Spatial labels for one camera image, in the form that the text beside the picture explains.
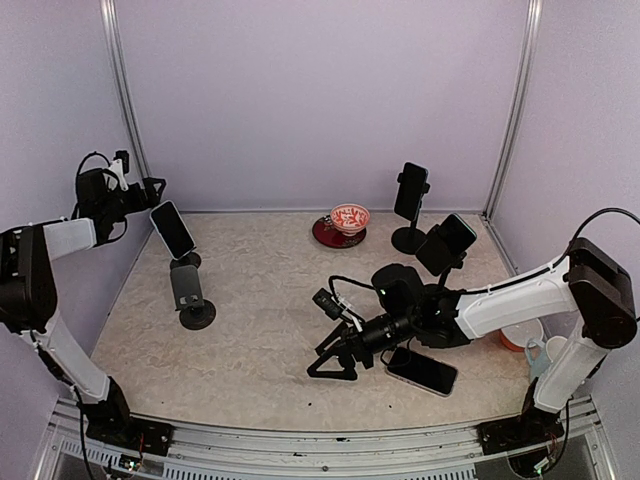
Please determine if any red saucer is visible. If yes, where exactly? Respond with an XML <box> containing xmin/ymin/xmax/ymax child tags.
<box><xmin>312</xmin><ymin>216</ymin><xmax>367</xmax><ymax>249</ymax></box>

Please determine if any phone pink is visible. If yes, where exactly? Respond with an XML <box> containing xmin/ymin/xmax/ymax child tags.
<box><xmin>386</xmin><ymin>347</ymin><xmax>458</xmax><ymax>397</ymax></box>

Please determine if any orange white bowl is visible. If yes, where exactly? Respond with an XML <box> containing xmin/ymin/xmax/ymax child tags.
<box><xmin>500</xmin><ymin>319</ymin><xmax>544</xmax><ymax>352</ymax></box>

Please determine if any phone black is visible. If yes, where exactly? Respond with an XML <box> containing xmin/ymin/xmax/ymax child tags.
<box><xmin>394</xmin><ymin>162</ymin><xmax>429</xmax><ymax>220</ymax></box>

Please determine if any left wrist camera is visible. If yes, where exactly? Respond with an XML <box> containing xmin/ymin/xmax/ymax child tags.
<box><xmin>108</xmin><ymin>150</ymin><xmax>130</xmax><ymax>191</ymax></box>

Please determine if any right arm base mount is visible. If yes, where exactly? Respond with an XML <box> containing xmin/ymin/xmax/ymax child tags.
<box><xmin>476</xmin><ymin>406</ymin><xmax>565</xmax><ymax>455</ymax></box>

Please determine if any black pole stand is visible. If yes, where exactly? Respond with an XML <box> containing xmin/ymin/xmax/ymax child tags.
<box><xmin>422</xmin><ymin>224</ymin><xmax>466</xmax><ymax>290</ymax></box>

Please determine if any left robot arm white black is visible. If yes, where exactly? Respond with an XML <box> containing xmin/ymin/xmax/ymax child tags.
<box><xmin>1</xmin><ymin>167</ymin><xmax>166</xmax><ymax>445</ymax></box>

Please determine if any red patterned teacup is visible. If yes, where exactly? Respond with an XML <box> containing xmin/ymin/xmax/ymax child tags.
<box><xmin>330</xmin><ymin>204</ymin><xmax>371</xmax><ymax>236</ymax></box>

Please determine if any front aluminium rail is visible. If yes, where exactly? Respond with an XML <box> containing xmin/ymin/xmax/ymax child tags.
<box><xmin>34</xmin><ymin>394</ymin><xmax>616</xmax><ymax>480</ymax></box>

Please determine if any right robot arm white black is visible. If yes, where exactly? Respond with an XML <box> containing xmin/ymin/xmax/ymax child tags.
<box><xmin>307</xmin><ymin>237</ymin><xmax>638</xmax><ymax>444</ymax></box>

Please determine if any right aluminium frame post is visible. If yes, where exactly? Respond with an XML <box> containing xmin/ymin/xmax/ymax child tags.
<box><xmin>483</xmin><ymin>0</ymin><xmax>544</xmax><ymax>222</ymax></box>

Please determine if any folding phone stand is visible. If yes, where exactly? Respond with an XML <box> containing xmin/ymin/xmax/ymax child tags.
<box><xmin>170</xmin><ymin>252</ymin><xmax>202</xmax><ymax>270</ymax></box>
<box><xmin>170</xmin><ymin>265</ymin><xmax>216</xmax><ymax>331</ymax></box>

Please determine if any aluminium frame post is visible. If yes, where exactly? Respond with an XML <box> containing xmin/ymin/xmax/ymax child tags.
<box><xmin>483</xmin><ymin>0</ymin><xmax>544</xmax><ymax>222</ymax></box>
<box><xmin>99</xmin><ymin>0</ymin><xmax>161</xmax><ymax>208</ymax></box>

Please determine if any left aluminium frame post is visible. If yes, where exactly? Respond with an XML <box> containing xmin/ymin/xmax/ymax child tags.
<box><xmin>99</xmin><ymin>0</ymin><xmax>161</xmax><ymax>208</ymax></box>

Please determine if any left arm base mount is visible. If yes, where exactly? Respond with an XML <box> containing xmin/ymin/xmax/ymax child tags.
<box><xmin>86</xmin><ymin>418</ymin><xmax>174</xmax><ymax>457</ymax></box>

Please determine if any black pole stand clamp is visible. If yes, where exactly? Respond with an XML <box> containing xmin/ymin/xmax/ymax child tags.
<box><xmin>391</xmin><ymin>190</ymin><xmax>429</xmax><ymax>255</ymax></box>

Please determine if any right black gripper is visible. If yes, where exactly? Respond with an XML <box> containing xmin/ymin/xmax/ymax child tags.
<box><xmin>307</xmin><ymin>310</ymin><xmax>417</xmax><ymax>382</ymax></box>

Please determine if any phone blue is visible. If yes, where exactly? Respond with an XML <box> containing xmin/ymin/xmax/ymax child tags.
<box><xmin>415</xmin><ymin>213</ymin><xmax>477</xmax><ymax>276</ymax></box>
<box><xmin>150</xmin><ymin>200</ymin><xmax>196</xmax><ymax>260</ymax></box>

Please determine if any light blue mug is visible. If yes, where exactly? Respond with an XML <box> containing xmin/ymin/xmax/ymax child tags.
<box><xmin>524</xmin><ymin>338</ymin><xmax>549</xmax><ymax>382</ymax></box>

